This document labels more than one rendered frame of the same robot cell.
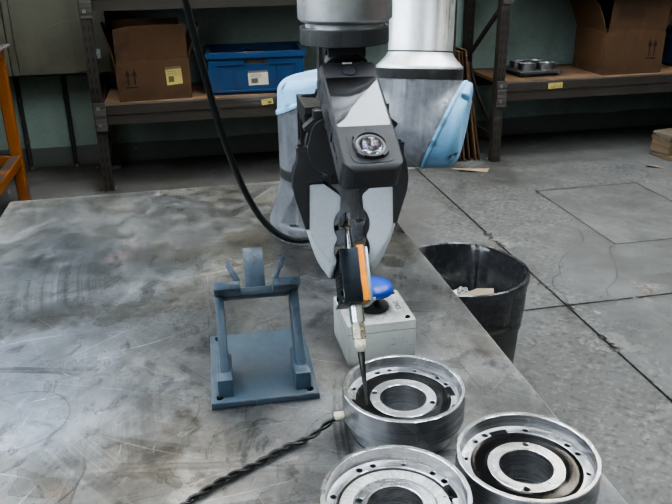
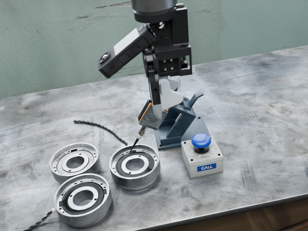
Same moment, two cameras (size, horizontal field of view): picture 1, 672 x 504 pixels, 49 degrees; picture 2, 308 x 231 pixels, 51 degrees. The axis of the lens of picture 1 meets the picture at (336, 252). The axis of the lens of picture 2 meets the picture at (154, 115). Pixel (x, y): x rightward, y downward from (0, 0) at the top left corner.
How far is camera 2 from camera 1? 0.85 m
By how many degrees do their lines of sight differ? 82
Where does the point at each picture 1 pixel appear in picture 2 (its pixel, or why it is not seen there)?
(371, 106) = (123, 46)
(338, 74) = (138, 28)
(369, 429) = (117, 156)
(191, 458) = (126, 125)
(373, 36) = (137, 17)
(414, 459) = (94, 165)
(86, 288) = (242, 80)
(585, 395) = not seen: outside the picture
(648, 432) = not seen: outside the picture
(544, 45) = not seen: outside the picture
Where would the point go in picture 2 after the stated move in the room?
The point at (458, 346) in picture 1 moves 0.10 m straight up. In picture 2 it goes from (203, 196) to (202, 158)
